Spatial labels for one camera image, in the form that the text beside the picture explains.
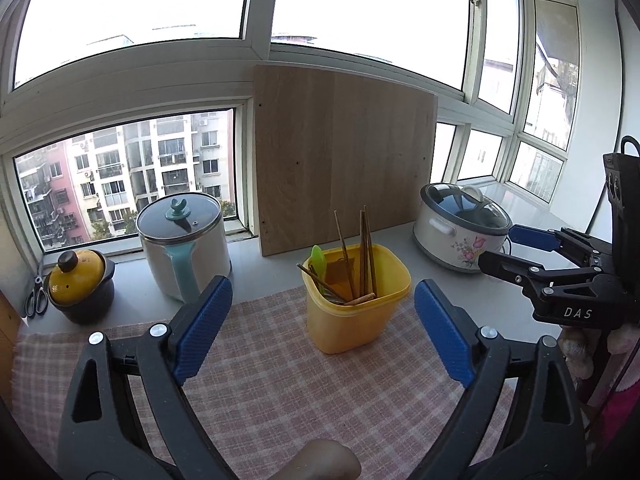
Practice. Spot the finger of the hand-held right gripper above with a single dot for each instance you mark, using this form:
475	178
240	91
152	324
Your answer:
505	265
532	237

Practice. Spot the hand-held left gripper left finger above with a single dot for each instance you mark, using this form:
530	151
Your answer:
205	325

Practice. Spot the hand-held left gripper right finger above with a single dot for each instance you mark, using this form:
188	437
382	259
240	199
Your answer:
442	330

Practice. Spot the yellow plastic container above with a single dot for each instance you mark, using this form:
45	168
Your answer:
350	330

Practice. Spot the green plastic spoon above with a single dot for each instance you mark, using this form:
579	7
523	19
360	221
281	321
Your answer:
317	260

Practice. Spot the person's right forearm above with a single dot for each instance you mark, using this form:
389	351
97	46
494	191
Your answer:
622	410

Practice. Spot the person's right hand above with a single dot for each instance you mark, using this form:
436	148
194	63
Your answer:
575	355

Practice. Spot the person's left hand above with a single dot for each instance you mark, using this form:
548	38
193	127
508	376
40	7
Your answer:
320	462

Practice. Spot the floral white slow cooker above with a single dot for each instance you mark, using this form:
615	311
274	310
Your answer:
440	240

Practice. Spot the white teal electric pot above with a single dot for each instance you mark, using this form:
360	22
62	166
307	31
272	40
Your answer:
155	260

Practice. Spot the pink checkered cloth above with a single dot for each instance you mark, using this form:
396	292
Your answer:
280	385

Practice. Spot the black clay pot yellow lid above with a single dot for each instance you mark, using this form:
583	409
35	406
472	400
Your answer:
85	305

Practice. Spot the apartment buildings outside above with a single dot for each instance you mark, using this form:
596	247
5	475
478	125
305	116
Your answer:
165	160

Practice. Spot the wooden slat board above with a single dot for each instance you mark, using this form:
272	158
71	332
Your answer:
7	340

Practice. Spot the light wooden board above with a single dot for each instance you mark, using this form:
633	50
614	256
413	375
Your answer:
340	150

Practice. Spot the white window frame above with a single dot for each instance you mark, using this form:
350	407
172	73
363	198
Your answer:
150	75

